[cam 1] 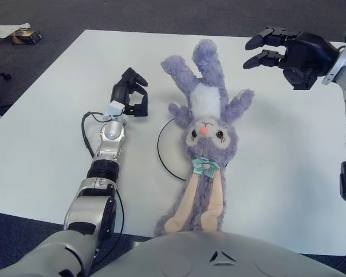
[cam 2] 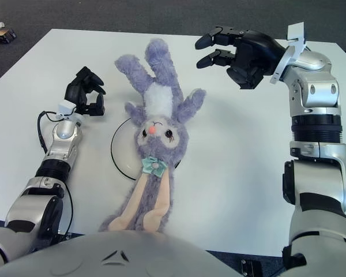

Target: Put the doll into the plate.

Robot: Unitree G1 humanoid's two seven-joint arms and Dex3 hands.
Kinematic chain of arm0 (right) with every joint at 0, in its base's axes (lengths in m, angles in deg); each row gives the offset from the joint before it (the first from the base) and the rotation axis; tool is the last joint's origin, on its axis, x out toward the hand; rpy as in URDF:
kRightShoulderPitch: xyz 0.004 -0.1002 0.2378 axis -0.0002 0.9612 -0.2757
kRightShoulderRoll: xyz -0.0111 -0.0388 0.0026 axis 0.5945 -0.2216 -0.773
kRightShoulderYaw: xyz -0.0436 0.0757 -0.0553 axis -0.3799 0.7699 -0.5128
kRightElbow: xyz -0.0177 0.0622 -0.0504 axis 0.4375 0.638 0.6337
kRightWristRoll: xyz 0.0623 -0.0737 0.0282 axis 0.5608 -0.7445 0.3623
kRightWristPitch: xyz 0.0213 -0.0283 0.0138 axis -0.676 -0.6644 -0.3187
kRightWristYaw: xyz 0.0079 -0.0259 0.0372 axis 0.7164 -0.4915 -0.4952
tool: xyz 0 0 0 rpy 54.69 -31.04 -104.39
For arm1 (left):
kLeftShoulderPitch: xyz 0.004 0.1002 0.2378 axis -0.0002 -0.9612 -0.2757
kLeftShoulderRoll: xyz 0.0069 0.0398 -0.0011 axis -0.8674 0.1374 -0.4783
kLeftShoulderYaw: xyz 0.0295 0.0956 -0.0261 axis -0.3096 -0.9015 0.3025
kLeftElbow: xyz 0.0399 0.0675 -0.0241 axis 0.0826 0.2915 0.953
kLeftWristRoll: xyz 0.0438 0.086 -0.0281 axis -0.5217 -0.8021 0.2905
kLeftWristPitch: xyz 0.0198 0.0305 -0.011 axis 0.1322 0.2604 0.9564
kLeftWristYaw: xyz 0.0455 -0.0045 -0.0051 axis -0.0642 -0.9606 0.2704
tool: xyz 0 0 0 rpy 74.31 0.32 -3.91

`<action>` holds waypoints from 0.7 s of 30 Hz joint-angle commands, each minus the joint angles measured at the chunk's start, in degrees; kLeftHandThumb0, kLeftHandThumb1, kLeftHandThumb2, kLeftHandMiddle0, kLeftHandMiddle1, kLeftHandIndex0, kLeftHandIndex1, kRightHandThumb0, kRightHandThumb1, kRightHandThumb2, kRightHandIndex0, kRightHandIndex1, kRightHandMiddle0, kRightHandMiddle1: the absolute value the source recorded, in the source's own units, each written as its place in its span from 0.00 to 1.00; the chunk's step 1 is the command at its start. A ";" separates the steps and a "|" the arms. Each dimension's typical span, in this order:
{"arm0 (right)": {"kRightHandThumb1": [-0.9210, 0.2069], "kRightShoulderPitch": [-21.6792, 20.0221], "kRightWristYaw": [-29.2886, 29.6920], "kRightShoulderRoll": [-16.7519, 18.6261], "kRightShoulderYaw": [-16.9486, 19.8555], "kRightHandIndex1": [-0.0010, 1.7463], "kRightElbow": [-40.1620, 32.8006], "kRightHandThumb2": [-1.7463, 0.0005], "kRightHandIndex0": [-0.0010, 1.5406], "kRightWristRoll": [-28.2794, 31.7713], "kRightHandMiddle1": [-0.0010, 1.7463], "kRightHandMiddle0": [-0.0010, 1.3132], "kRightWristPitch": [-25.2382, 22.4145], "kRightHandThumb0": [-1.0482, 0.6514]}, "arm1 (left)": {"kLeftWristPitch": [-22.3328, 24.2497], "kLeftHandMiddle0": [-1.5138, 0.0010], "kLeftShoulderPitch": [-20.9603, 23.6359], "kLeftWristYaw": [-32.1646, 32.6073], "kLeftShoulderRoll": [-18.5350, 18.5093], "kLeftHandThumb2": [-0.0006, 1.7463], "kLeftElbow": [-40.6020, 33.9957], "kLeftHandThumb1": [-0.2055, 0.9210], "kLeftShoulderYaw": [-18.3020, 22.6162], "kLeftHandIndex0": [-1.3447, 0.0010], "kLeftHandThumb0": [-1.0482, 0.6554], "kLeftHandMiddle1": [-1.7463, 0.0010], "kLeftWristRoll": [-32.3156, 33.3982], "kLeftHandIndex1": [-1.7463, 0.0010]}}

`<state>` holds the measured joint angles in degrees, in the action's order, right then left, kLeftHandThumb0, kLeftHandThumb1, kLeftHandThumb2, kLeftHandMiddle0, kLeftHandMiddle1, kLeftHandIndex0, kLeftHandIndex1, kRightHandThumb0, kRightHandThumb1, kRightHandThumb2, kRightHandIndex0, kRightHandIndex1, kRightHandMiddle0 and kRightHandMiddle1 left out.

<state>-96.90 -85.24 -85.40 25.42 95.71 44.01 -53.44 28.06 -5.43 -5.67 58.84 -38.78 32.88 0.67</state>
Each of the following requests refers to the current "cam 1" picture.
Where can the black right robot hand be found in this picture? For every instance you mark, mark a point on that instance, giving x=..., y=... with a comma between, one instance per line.
x=308, y=54

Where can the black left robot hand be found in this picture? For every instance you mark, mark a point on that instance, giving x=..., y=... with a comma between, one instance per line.
x=118, y=92

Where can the purple plush bunny doll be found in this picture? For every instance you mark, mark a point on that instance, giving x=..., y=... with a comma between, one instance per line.
x=207, y=144

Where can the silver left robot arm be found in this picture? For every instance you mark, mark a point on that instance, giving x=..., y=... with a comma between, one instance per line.
x=103, y=167

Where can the white plate black rim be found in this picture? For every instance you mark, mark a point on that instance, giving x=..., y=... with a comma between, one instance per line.
x=168, y=150

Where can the brown cardboard box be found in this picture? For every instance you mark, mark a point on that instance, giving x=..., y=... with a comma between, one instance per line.
x=29, y=37

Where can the black chair base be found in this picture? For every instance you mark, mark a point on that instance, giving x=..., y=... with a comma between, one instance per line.
x=5, y=77

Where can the white crumpled cloth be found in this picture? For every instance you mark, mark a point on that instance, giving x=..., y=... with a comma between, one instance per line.
x=5, y=30

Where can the grey robot torso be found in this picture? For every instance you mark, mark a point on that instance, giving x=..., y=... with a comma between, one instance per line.
x=173, y=259

